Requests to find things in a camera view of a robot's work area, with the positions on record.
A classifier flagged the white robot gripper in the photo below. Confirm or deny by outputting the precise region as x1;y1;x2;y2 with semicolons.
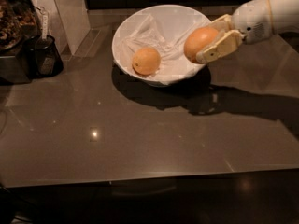
195;0;273;64

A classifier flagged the orange fruit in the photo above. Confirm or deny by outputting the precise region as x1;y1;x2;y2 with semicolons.
183;27;219;63
132;47;161;76

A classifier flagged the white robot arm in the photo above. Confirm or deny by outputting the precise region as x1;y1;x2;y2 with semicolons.
195;0;299;63

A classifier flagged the white bowl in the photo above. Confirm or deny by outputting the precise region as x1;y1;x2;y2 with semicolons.
111;4;213;88

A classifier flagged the white paper napkin liner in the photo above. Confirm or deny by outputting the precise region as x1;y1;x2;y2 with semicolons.
122;13;210;82

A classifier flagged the white pillar panel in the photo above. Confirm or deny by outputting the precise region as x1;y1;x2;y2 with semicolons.
32;0;91;55

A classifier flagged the white paper tag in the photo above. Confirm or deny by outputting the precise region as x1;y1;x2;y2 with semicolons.
40;7;49;40

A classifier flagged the black glass jar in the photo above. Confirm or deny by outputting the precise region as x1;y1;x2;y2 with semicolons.
24;35;64;77

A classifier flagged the tray of dried food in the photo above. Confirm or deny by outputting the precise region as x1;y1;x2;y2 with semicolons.
0;0;38;52

